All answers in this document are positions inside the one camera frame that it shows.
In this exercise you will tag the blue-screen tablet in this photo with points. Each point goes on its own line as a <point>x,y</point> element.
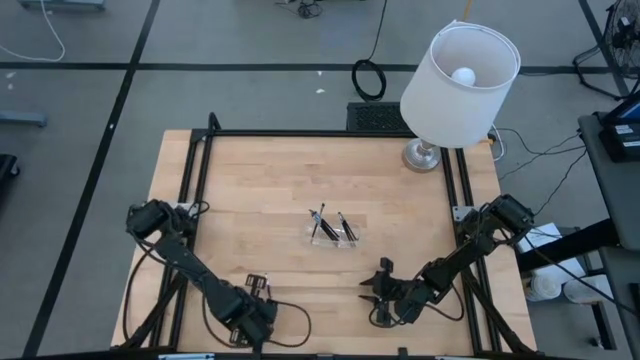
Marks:
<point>631,111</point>

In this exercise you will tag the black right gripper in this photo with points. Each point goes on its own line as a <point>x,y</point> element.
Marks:
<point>387,300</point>

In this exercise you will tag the black floor equipment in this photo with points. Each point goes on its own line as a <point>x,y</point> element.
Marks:
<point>7,167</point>

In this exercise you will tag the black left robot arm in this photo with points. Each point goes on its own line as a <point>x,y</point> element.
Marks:
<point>185,260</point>

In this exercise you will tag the table lamp white shade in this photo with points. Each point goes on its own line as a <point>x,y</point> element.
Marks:
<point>450,115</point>

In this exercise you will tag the black mesh-top box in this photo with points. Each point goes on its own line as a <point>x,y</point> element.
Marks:
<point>375,117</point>

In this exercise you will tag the grey side desk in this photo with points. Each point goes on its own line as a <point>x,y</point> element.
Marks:
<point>617,200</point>

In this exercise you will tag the black box white labels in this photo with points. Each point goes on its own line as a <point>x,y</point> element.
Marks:
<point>620,150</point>

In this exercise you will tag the white cardboard box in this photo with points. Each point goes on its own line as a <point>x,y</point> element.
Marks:
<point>537,242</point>

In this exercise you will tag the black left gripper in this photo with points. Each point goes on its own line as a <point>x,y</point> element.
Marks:
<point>257,317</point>

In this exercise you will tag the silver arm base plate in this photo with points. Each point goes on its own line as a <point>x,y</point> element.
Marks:
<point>459,214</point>

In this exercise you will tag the black desk crossbar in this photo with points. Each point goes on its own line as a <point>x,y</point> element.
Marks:
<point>575,242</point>

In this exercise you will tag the black aluminium table frame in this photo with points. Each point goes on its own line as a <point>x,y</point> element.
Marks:
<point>325,133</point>

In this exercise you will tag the grey furniture foot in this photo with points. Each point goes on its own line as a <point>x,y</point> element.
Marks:
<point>22,119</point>

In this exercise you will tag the silver aluminium bar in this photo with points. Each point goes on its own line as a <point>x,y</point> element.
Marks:
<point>457,358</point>
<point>185,356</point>

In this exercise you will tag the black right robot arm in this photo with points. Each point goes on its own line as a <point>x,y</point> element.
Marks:
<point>465,260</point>

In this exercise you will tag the grey furniture base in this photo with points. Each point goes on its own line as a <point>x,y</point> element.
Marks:
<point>60,4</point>

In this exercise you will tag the black arched frame bracket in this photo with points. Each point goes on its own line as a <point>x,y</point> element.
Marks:
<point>214,122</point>

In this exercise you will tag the black standing fan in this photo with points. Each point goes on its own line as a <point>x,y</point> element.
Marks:
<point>622,30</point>

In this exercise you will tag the white paper towel roll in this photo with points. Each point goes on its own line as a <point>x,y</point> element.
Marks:
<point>545,285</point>
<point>587,291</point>

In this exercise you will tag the clear acrylic compartment container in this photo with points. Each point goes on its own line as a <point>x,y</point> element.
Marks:
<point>332,242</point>

